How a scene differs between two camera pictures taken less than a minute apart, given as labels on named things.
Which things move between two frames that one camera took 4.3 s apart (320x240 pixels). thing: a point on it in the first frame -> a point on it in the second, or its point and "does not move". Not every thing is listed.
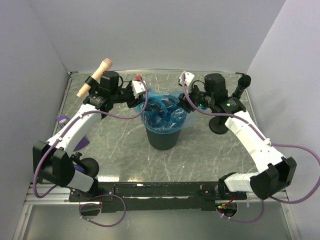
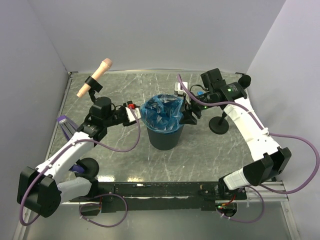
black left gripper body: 126,96 -> 118,117
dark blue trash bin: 162,141 does not move
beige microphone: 104,66 does not move
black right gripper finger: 184,103 -> 188,118
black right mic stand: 217,124 does not move
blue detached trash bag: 163,114 does not move
